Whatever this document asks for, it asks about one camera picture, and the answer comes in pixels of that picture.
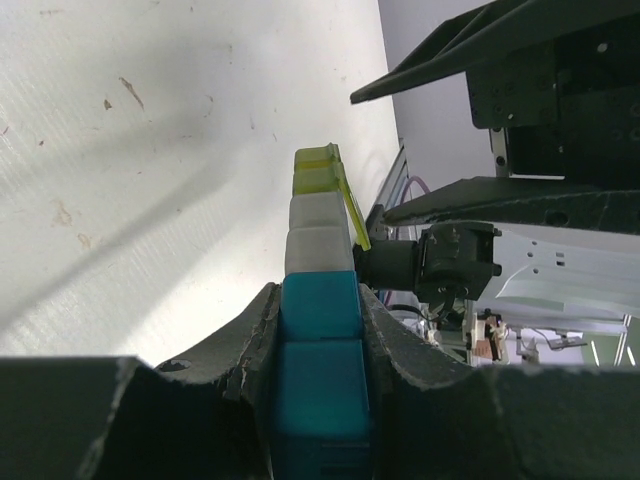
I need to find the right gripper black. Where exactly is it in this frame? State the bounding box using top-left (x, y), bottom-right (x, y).
top-left (350, 1), bottom-right (639, 233)

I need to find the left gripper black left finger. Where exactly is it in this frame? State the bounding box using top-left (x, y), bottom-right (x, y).
top-left (1, 283), bottom-right (281, 479)

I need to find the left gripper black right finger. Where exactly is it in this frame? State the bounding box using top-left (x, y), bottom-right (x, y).
top-left (360, 288), bottom-right (639, 479)

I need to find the weekly pill organizer strip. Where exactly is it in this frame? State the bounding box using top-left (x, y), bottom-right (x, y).
top-left (271, 143), bottom-right (373, 479)

